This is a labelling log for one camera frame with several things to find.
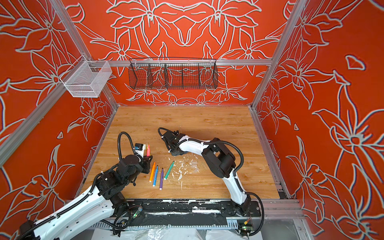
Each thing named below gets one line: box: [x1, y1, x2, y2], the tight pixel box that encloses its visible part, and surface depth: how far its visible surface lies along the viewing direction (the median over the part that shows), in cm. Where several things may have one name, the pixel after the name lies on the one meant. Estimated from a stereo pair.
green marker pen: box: [164, 160, 175, 180], surface depth 87 cm
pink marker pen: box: [146, 144, 151, 157], surface depth 76 cm
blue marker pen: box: [152, 165, 159, 187], surface depth 84 cm
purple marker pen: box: [159, 168, 164, 190], surface depth 83 cm
